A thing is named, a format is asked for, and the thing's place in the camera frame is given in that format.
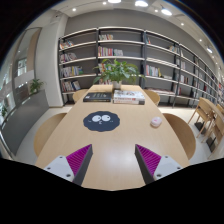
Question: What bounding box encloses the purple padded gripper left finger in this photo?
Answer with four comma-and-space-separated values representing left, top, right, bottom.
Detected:
44, 145, 93, 186

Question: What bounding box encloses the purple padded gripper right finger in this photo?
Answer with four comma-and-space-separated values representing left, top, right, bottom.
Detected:
135, 144, 182, 185

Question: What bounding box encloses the dark cartoon face mouse pad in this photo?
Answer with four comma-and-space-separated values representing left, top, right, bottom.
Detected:
83, 111, 120, 132

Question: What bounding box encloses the wooden chair near right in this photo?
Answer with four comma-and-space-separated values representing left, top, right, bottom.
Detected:
164, 113, 196, 159

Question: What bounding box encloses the wooden chair near left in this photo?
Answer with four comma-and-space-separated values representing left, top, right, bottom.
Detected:
34, 113, 65, 156

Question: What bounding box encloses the wooden chair far right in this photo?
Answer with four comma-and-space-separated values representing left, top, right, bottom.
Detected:
144, 89, 160, 106

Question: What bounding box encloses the stack of white red books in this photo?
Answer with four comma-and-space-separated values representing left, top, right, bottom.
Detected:
113, 90, 145, 105

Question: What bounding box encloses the wooden chair far right edge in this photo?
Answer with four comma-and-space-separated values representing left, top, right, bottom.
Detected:
208, 109, 224, 157

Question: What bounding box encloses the wooden chair far left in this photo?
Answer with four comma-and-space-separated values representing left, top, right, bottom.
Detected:
73, 89, 87, 102

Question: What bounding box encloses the black book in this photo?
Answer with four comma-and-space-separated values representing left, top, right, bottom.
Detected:
83, 92, 112, 102

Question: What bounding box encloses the wooden chair at right table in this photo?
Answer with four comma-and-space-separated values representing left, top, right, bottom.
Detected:
194, 97, 215, 136

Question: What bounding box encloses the green plant by window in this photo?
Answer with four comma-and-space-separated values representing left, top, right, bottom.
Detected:
30, 79, 44, 94

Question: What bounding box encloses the large grey bookshelf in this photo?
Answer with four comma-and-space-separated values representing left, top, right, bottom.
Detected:
58, 26, 224, 107

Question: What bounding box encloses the potted green plant white pot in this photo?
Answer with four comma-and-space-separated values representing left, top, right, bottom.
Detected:
93, 59, 144, 90

